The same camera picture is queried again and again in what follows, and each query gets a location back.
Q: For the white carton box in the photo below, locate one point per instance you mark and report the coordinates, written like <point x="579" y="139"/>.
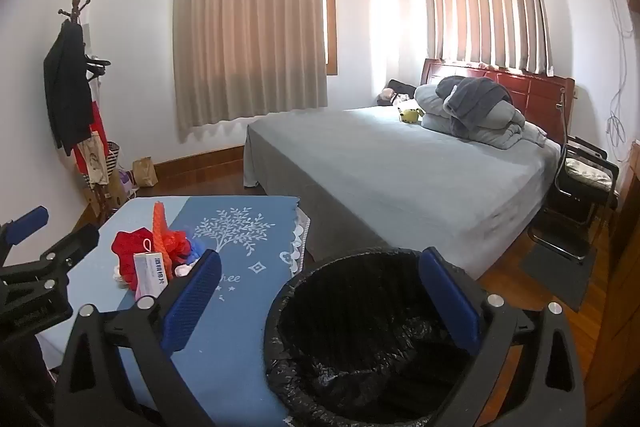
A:
<point x="149" y="274"/>

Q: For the black coat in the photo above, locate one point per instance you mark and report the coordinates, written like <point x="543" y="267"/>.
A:
<point x="67" y="92"/>

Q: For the bed with grey sheet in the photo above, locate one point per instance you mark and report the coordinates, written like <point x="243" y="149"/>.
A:
<point x="400" y="177"/>

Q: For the blue tree-print tablecloth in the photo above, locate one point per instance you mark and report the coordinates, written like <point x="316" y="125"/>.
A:
<point x="240" y="267"/>

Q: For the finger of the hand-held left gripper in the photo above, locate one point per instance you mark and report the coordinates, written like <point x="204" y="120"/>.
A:
<point x="75" y="242"/>
<point x="30" y="218"/>

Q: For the blue plastic bag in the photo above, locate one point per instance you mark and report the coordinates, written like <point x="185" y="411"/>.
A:
<point x="196" y="251"/>

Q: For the black bag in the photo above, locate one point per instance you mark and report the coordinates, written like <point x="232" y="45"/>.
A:
<point x="402" y="88"/>

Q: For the grey sock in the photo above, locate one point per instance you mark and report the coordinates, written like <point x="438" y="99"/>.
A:
<point x="120" y="276"/>

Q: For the red plastic bag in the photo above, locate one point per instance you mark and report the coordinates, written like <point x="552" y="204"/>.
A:
<point x="177" y="242"/>

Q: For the red knit cloth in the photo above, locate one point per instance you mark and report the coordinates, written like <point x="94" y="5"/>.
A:
<point x="129" y="247"/>

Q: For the beige canvas tote bag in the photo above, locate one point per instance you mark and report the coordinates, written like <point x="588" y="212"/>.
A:
<point x="96" y="159"/>

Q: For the dark grey floor mat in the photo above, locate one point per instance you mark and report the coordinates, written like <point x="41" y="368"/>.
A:
<point x="560" y="277"/>

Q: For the cardboard box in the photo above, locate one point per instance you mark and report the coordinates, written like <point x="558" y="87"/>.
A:
<point x="114" y="194"/>

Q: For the dark grey blanket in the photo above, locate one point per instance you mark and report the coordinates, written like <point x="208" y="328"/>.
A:
<point x="470" y="102"/>

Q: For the brown paper bag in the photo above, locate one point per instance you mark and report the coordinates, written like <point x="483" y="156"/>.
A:
<point x="145" y="173"/>

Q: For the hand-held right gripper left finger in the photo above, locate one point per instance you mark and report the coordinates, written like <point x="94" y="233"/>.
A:
<point x="192" y="302"/>

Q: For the folded light grey duvet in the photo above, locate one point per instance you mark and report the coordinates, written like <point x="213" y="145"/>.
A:
<point x="505" y="127"/>

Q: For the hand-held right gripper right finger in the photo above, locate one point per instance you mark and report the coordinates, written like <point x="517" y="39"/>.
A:
<point x="447" y="299"/>

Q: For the beige pleated curtain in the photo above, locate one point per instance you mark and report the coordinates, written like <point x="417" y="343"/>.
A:
<point x="485" y="7"/>
<point x="250" y="32"/>

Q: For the wooden window frame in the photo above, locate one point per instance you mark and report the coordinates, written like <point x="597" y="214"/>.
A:
<point x="331" y="7"/>

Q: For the orange knit pad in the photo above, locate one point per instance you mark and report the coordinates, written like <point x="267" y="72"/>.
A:
<point x="161" y="232"/>

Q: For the white lace table cover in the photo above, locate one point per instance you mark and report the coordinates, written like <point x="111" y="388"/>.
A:
<point x="300" y="242"/>

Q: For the striped bag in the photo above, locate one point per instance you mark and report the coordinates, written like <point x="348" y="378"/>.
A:
<point x="114" y="157"/>

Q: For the wooden coat rack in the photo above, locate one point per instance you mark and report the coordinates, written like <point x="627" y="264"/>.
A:
<point x="76" y="4"/>

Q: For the pink soft toy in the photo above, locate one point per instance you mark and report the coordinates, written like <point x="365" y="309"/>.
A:
<point x="386" y="97"/>

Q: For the yellow plush toy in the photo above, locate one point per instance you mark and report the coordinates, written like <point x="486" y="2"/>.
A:
<point x="410" y="116"/>

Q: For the black clothes hanger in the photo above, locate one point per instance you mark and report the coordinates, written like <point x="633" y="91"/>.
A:
<point x="97" y="63"/>

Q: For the chair cushion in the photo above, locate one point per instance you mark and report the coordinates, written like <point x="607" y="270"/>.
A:
<point x="587" y="172"/>

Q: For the black metal chair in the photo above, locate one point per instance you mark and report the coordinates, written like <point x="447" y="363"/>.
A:
<point x="570" y="202"/>

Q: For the red wooden headboard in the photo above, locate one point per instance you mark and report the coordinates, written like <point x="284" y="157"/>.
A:
<point x="540" y="97"/>

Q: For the black lined trash bin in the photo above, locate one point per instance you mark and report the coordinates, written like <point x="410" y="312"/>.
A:
<point x="360" y="332"/>

